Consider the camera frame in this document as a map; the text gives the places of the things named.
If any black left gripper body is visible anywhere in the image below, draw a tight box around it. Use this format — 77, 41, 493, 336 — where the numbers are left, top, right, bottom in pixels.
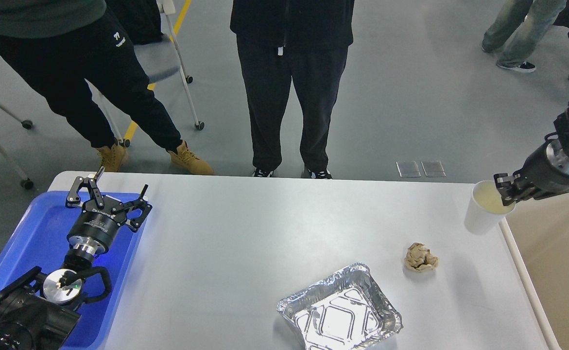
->
67, 195, 127, 255

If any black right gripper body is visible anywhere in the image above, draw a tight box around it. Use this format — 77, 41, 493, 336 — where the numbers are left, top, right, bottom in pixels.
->
515, 141, 569, 200

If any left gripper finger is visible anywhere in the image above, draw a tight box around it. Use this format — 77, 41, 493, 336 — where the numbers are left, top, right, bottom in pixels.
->
66, 167, 106, 210
111, 184, 153, 232

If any white paper cup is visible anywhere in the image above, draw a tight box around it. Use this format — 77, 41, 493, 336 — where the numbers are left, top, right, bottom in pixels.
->
464, 181, 516, 234

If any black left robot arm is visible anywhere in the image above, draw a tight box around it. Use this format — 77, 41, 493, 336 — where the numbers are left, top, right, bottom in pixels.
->
0, 168, 153, 350

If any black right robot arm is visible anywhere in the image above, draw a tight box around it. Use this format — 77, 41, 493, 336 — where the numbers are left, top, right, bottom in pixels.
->
494, 103, 569, 206

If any blue plastic tray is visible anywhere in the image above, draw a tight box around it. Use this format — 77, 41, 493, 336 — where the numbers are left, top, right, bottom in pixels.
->
0, 191, 142, 350

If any beige plastic bin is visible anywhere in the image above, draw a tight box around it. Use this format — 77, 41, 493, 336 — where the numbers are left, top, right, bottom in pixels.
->
500, 193, 569, 350

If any right metal floor plate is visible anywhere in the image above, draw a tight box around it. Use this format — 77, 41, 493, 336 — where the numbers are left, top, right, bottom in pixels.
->
421, 161, 447, 177

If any metal floor plate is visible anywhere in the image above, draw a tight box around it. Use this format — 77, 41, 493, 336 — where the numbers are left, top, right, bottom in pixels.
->
396, 161, 421, 178
421, 161, 447, 177

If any left metal floor plate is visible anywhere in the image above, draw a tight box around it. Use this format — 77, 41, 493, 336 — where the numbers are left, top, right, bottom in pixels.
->
396, 161, 421, 178

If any crumpled brown paper ball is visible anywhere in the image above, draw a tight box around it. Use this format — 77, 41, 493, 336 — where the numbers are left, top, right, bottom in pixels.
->
404, 242, 438, 273

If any grey folding chair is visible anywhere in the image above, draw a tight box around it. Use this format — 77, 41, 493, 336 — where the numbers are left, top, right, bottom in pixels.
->
86, 0, 205, 148

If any person in grey jeans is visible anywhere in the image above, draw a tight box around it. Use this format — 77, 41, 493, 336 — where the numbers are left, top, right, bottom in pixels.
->
481, 0, 567, 73

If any person in tan boots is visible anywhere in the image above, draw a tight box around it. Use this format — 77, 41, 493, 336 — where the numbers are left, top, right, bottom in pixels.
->
0, 0, 214, 175

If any aluminium foil tray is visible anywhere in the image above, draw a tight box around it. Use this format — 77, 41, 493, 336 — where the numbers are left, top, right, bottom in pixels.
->
276, 262, 403, 350

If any person in black clothes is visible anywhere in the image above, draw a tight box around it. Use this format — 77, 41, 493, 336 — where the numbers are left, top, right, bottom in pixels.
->
230, 0, 355, 179

